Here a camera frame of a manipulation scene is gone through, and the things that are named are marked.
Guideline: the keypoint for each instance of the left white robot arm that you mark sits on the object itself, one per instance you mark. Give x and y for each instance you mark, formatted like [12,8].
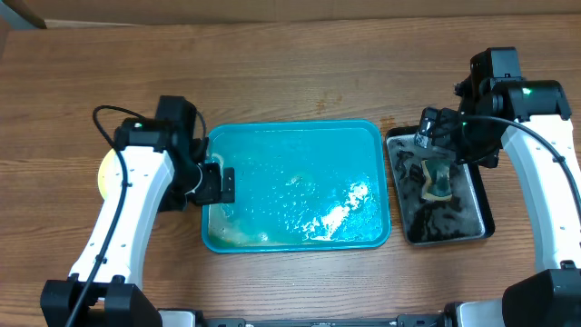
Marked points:
[153,171]

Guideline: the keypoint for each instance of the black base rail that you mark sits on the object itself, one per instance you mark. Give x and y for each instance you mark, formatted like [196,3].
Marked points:
[318,322]

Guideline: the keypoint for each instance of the yellow-green rimmed plate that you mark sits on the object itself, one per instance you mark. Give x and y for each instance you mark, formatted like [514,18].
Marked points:
[107,174]

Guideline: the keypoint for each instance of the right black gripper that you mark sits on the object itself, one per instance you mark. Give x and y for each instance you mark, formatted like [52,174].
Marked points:
[488,157]

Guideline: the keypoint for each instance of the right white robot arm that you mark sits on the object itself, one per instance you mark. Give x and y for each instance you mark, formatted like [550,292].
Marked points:
[531,122]

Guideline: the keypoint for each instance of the teal plastic tray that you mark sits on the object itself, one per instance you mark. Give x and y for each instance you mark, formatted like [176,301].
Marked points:
[299,186]

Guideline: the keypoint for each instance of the black soapy water tray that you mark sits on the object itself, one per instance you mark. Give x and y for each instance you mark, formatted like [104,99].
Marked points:
[466,216]

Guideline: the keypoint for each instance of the yellow green scrub sponge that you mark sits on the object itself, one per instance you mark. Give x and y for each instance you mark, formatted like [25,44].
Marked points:
[436,187]

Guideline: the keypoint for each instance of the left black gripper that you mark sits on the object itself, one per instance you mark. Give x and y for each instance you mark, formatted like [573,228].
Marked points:
[212,191]

